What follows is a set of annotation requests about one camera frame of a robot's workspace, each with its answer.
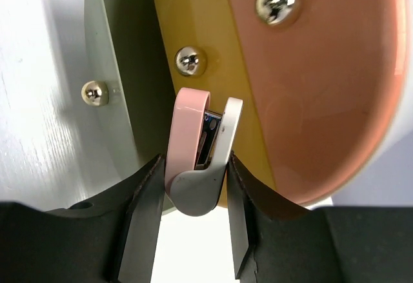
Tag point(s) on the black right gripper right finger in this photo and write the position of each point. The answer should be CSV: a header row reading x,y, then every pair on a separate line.
x,y
276,240

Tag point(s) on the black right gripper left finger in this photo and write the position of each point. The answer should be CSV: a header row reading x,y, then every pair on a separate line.
x,y
110,237

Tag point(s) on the pink white eraser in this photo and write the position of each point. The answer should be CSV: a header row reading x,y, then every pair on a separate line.
x,y
199,148

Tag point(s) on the beige orange drawer container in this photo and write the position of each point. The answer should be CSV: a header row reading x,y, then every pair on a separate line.
x,y
326,84

